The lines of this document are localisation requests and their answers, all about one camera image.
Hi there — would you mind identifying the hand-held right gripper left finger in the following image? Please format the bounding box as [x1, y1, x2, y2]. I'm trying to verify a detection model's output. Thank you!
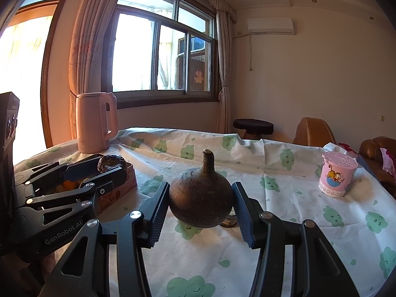
[39, 181, 171, 297]

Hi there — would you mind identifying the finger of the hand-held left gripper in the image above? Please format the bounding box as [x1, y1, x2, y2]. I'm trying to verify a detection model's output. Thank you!
[14, 154, 106, 193]
[17, 166, 128, 214]

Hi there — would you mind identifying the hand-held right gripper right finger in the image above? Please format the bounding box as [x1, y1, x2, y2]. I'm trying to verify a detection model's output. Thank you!
[231, 181, 359, 297]

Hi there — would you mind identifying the dark brown water chestnut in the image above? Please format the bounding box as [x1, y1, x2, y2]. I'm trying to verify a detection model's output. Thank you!
[97, 155, 127, 173]

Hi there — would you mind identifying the pink tin box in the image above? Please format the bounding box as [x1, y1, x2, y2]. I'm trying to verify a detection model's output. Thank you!
[54, 160, 138, 215]

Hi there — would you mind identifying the brown round gourd fruit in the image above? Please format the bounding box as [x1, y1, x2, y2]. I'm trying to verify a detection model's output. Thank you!
[169, 149, 234, 229]

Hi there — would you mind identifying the cut brown root piece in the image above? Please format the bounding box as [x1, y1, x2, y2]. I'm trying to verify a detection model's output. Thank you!
[220, 212, 238, 228]

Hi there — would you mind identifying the pink electric kettle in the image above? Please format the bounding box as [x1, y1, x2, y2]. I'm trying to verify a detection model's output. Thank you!
[76, 92, 119, 154]

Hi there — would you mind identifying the white green-print tablecloth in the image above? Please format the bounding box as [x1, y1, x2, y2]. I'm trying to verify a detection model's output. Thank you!
[14, 127, 396, 297]

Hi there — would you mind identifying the black round stool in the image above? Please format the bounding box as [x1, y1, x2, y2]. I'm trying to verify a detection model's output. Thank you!
[233, 118, 274, 140]

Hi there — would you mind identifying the pink cartoon cup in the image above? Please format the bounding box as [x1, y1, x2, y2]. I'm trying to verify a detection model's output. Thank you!
[318, 151, 358, 198]

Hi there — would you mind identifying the brown leather chair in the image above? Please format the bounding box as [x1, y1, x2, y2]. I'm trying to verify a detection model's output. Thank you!
[292, 117, 338, 147]

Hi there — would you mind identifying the sliding glass window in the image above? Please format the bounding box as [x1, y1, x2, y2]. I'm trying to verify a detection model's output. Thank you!
[105, 0, 219, 102]

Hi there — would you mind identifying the beige patterned curtain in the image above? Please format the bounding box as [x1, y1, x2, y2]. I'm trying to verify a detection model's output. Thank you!
[215, 9, 237, 133]
[68, 0, 130, 140]

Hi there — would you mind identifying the brown leather sofa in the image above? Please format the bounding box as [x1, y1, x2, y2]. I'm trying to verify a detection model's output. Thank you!
[359, 136, 396, 197]

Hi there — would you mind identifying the pink cloth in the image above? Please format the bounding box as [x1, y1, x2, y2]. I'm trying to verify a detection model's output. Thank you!
[380, 148, 396, 174]

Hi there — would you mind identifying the white air conditioner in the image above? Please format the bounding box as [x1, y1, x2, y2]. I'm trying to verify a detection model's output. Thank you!
[247, 18, 294, 35]

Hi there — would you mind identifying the arched wooden window frame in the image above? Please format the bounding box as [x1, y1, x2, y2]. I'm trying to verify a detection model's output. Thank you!
[0, 0, 78, 149]

